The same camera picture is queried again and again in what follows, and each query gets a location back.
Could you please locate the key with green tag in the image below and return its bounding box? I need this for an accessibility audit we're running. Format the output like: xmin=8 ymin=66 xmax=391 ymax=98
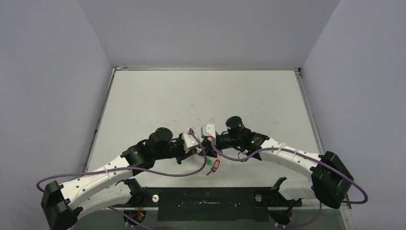
xmin=206 ymin=159 xmax=213 ymax=166

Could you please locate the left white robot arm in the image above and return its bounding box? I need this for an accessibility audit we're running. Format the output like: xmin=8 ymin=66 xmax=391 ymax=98
xmin=36 ymin=127 xmax=208 ymax=230

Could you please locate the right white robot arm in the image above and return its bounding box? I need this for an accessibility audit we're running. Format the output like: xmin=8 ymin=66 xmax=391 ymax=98
xmin=201 ymin=116 xmax=354 ymax=209

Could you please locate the key with red tag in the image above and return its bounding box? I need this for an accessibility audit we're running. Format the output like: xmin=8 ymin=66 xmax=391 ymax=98
xmin=206 ymin=159 xmax=221 ymax=175

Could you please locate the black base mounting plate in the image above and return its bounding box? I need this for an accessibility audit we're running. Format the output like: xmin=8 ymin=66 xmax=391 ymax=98
xmin=122 ymin=187 xmax=302 ymax=222

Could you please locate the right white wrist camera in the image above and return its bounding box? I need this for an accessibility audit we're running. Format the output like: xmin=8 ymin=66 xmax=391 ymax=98
xmin=201 ymin=124 xmax=216 ymax=141

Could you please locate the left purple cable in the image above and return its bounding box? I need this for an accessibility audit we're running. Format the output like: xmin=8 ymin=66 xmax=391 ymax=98
xmin=36 ymin=129 xmax=207 ymax=230

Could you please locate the purple cable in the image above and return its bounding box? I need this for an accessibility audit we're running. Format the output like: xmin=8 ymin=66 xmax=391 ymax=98
xmin=36 ymin=129 xmax=207 ymax=230
xmin=207 ymin=136 xmax=369 ymax=229

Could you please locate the aluminium frame rail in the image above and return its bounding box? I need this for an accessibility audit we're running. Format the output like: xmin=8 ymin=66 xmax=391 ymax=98
xmin=340 ymin=195 xmax=352 ymax=224

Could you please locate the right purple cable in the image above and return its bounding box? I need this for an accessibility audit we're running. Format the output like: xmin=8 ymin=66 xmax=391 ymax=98
xmin=207 ymin=136 xmax=369 ymax=229

